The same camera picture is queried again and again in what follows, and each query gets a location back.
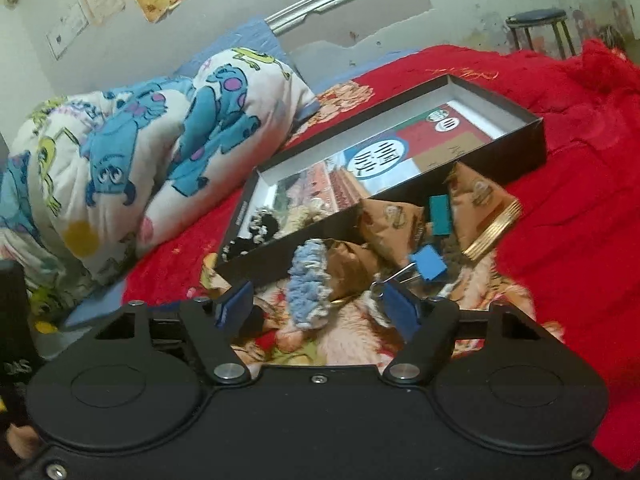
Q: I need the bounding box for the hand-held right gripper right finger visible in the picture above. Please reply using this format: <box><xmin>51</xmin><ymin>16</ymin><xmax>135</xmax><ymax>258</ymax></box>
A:
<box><xmin>382</xmin><ymin>278</ymin><xmax>545</xmax><ymax>386</ymax></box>

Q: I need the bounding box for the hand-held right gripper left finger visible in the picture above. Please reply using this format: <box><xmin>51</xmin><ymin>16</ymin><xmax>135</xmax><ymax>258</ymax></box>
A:
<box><xmin>95</xmin><ymin>281</ymin><xmax>253</xmax><ymax>386</ymax></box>

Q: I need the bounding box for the blue binder clip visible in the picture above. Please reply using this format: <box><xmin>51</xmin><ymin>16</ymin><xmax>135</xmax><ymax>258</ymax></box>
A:
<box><xmin>370</xmin><ymin>247</ymin><xmax>448</xmax><ymax>298</ymax></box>

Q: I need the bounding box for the brown triangular snack packet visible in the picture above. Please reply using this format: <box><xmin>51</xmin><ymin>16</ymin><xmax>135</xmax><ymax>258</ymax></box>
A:
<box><xmin>320</xmin><ymin>240</ymin><xmax>391</xmax><ymax>306</ymax></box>
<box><xmin>357</xmin><ymin>197</ymin><xmax>431</xmax><ymax>266</ymax></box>
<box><xmin>445</xmin><ymin>162</ymin><xmax>523</xmax><ymax>263</ymax></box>

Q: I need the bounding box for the blue crocheted scrunchie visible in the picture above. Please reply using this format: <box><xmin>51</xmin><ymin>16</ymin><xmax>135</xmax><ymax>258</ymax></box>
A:
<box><xmin>287</xmin><ymin>240</ymin><xmax>336</xmax><ymax>331</ymax></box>

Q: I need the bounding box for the shallow black cardboard box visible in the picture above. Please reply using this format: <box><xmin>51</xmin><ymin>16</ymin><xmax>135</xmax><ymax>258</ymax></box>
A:
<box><xmin>215</xmin><ymin>74</ymin><xmax>546</xmax><ymax>286</ymax></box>

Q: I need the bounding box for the black scrunchie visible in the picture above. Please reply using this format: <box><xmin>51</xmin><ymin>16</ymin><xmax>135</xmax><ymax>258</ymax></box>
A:
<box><xmin>240</xmin><ymin>207</ymin><xmax>286</xmax><ymax>251</ymax></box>

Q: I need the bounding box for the teal binder clip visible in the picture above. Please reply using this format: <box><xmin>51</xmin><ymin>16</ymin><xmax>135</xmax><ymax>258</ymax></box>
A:
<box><xmin>429</xmin><ymin>195</ymin><xmax>456</xmax><ymax>236</ymax></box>

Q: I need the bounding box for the beige crocheted scrunchie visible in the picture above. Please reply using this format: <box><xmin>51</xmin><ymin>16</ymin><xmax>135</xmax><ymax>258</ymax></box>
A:
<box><xmin>285</xmin><ymin>197</ymin><xmax>331</xmax><ymax>233</ymax></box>

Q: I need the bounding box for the printed picture card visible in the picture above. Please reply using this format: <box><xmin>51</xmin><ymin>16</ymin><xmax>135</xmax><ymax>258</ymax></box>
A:
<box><xmin>265</xmin><ymin>102</ymin><xmax>506</xmax><ymax>211</ymax></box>

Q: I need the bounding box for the cartoon monster printed blanket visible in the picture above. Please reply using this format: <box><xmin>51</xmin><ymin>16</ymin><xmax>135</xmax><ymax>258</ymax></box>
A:
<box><xmin>0</xmin><ymin>47</ymin><xmax>321</xmax><ymax>321</ymax></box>

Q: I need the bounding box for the red printed blanket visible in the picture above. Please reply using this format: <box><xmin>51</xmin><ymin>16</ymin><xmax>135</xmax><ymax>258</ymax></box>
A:
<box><xmin>65</xmin><ymin>40</ymin><xmax>640</xmax><ymax>476</ymax></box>

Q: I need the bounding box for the light blue bed sheet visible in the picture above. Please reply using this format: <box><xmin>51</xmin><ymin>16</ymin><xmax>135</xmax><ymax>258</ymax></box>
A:
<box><xmin>290</xmin><ymin>47</ymin><xmax>426</xmax><ymax>93</ymax></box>

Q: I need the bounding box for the blue pillow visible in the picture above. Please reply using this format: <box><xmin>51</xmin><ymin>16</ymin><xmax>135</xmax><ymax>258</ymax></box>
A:
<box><xmin>170</xmin><ymin>15</ymin><xmax>291</xmax><ymax>81</ymax></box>

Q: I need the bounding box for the round black stool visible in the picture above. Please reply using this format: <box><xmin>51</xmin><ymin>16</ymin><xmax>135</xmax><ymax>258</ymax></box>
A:
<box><xmin>505</xmin><ymin>8</ymin><xmax>576</xmax><ymax>61</ymax></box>

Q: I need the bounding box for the cartoon wall sticker strip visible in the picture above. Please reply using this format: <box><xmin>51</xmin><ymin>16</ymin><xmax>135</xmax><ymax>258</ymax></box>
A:
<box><xmin>565</xmin><ymin>0</ymin><xmax>640</xmax><ymax>51</ymax></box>

